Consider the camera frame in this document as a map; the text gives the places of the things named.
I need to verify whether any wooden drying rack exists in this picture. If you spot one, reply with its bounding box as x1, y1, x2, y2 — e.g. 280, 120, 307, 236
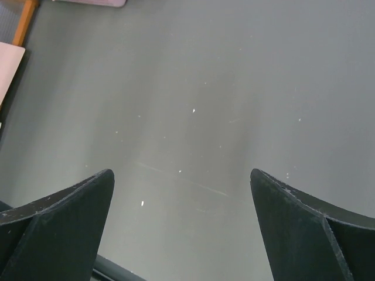
12, 0, 40, 47

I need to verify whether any pink folded cloth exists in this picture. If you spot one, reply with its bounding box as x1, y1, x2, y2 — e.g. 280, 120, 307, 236
59, 0, 127, 8

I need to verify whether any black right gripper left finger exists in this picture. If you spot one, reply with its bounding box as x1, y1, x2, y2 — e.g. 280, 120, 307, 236
1, 169, 114, 280

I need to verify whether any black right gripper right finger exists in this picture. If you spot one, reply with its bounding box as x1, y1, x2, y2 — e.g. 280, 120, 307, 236
250, 169, 374, 280

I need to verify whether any pink cardboard sheet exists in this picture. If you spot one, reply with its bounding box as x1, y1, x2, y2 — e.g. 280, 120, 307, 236
0, 42, 25, 104

